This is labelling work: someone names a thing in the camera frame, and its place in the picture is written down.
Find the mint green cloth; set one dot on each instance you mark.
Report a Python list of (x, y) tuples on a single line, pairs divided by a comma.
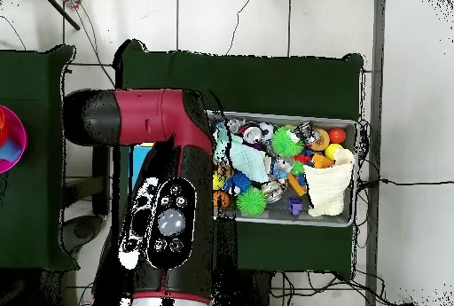
[(248, 158)]

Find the black and white soccer ball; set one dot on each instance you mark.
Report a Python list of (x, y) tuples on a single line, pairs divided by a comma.
[(266, 130)]

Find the large green spiky eyed ball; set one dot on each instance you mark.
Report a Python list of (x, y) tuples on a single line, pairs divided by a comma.
[(285, 142)]

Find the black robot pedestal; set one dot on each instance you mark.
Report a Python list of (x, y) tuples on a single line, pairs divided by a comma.
[(262, 290)]

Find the smooth yellow ball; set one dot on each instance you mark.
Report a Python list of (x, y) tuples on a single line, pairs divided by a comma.
[(217, 181)]

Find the black rod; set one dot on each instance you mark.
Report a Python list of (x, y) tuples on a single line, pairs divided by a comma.
[(60, 9)]

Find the dark green side tablecloth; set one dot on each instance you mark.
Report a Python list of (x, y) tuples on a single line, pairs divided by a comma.
[(35, 178)]

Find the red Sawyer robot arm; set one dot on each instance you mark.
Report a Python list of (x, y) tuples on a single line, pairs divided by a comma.
[(149, 118)]

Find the shallow mesh bin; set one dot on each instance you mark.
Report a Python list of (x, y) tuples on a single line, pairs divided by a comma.
[(319, 119)]

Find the pink bowl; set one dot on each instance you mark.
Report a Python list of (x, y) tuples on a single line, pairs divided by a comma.
[(16, 132)]

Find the wooden box with three holes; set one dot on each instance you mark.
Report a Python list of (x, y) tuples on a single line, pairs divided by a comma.
[(139, 164)]

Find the orange basketball toy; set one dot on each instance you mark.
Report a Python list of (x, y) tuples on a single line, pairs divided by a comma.
[(221, 200)]

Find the blue spiky ball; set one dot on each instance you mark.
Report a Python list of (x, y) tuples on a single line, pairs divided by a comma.
[(239, 182)]

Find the cream knitted cloth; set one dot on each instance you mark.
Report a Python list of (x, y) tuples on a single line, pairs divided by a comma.
[(328, 182)]

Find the small green spiky ball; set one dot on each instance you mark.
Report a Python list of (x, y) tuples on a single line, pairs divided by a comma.
[(251, 201)]

